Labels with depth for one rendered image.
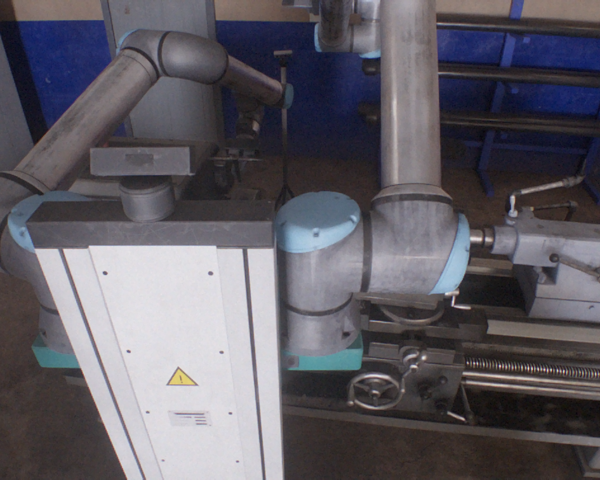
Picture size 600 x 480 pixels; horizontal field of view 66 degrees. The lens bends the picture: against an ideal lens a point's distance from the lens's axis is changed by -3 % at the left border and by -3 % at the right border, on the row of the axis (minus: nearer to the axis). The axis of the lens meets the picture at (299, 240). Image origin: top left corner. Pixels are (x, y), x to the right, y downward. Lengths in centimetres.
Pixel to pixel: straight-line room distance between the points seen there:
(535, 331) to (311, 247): 135
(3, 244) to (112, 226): 34
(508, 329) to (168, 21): 408
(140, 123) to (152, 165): 481
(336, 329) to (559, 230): 126
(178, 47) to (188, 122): 394
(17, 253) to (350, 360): 64
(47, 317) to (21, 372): 217
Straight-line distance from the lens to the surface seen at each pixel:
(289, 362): 96
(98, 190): 183
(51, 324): 101
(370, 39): 163
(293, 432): 253
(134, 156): 65
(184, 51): 129
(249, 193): 188
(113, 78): 125
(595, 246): 201
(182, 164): 63
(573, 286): 204
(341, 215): 81
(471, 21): 436
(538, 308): 203
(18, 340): 339
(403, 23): 99
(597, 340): 209
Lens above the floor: 212
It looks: 34 degrees down
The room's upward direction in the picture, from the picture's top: straight up
